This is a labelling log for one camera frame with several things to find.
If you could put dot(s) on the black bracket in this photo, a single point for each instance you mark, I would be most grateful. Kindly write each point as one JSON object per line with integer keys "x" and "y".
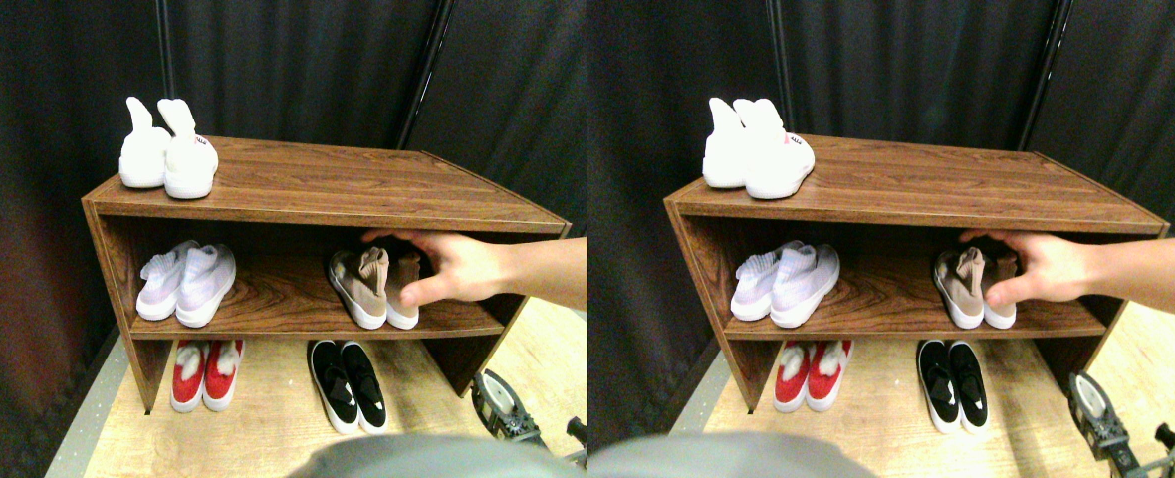
{"x": 578, "y": 430}

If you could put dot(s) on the lilac shoe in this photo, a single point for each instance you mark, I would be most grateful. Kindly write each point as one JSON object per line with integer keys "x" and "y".
{"x": 752, "y": 293}
{"x": 805, "y": 289}
{"x": 157, "y": 291}
{"x": 204, "y": 289}

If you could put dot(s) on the white shoe with red mark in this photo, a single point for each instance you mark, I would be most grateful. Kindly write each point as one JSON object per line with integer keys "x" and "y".
{"x": 777, "y": 169}
{"x": 189, "y": 169}

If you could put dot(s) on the beige shoe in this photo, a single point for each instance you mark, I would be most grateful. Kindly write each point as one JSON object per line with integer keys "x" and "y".
{"x": 999, "y": 317}
{"x": 961, "y": 294}
{"x": 358, "y": 294}
{"x": 403, "y": 314}

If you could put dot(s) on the brown shoe rack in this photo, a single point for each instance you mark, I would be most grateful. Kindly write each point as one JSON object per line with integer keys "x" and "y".
{"x": 946, "y": 184}
{"x": 329, "y": 184}

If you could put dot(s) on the black curtain stand pole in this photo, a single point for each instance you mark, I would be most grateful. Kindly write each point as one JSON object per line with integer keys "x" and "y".
{"x": 780, "y": 60}
{"x": 1046, "y": 70}
{"x": 426, "y": 70}
{"x": 164, "y": 50}

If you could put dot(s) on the person's hand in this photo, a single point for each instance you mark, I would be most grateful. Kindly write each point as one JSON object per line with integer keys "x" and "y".
{"x": 463, "y": 267}
{"x": 1056, "y": 267}

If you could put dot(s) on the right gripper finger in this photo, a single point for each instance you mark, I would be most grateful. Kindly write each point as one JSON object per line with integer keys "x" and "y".
{"x": 1097, "y": 413}
{"x": 503, "y": 408}

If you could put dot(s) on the black shoe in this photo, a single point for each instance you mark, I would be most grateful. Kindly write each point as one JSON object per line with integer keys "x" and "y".
{"x": 971, "y": 388}
{"x": 366, "y": 388}
{"x": 939, "y": 388}
{"x": 334, "y": 388}

